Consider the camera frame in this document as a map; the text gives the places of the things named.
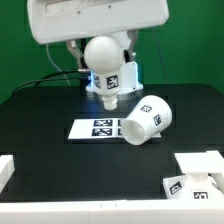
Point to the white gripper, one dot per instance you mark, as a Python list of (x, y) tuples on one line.
[(54, 21)]

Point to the white lamp bulb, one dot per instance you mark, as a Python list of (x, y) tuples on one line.
[(103, 56)]

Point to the white lamp base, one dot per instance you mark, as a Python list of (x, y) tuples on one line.
[(195, 182)]

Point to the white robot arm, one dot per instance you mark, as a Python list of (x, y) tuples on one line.
[(101, 35)]

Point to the white lamp shade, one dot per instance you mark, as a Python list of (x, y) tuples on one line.
[(149, 117)]

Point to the white marker plate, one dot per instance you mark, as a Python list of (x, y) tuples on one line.
[(101, 128)]

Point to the black camera stand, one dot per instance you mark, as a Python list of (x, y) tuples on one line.
[(85, 81)]

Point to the white left wall block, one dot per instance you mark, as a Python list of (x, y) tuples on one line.
[(6, 169)]

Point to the white wall block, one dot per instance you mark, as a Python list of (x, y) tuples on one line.
[(217, 162), (6, 169)]

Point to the white right wall block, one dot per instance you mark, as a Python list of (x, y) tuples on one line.
[(217, 162)]

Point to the white front wall bar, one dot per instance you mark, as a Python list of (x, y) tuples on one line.
[(114, 212)]

